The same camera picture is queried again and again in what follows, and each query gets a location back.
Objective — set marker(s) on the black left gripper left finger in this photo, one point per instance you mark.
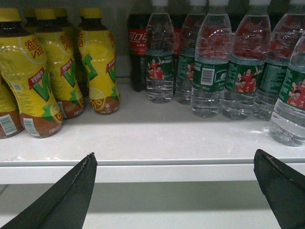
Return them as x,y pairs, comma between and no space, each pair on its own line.
65,204

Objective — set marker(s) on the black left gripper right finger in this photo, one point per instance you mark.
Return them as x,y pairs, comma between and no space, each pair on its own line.
283,188

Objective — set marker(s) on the clear water bottle green label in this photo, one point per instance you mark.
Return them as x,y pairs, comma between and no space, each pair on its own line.
211,59
188,37
287,123
285,35
159,54
246,61

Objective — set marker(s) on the white metal shelf board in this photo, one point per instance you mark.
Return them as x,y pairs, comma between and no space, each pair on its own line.
145,142

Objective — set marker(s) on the yellow lemon tea bottle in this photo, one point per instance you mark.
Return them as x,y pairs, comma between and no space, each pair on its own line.
60,60
10,124
23,67
97,47

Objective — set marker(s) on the dark cola bottle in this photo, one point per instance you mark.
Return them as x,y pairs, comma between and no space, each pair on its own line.
136,25

